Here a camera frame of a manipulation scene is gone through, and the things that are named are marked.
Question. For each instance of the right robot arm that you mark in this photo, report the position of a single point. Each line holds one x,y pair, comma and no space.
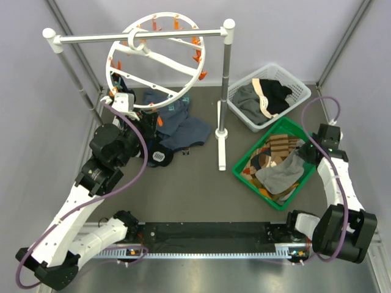
346,229

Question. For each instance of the black cloth in basket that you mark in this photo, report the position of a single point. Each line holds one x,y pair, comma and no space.
276,93

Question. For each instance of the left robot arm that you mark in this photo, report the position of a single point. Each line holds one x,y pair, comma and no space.
58,255

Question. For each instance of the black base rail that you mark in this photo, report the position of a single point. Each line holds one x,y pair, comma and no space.
176,233

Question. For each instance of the pile of socks in bin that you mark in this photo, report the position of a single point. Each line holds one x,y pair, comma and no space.
274,151

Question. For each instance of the small black tag on floor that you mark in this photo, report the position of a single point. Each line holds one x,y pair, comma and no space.
186,151

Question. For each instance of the white metal drying rack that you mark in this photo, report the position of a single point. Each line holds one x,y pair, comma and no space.
226,31

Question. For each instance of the blue cloth on floor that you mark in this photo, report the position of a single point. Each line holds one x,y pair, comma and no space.
180,130

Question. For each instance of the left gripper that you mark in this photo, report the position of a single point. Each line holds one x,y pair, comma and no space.
148,122

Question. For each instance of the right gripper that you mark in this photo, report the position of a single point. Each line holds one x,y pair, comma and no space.
314,135

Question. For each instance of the green plastic bin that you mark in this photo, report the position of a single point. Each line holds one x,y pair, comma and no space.
282,126

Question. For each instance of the orange clothespin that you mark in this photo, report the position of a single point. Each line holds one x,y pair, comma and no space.
160,121

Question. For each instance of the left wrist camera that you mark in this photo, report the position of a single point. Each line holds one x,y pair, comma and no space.
121,103

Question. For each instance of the white plastic laundry basket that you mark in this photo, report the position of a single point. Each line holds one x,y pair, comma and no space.
273,72

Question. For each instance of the grey cloth in basket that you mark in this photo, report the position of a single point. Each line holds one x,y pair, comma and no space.
248,102

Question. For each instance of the white round clip hanger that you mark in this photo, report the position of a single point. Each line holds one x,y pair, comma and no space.
185,33

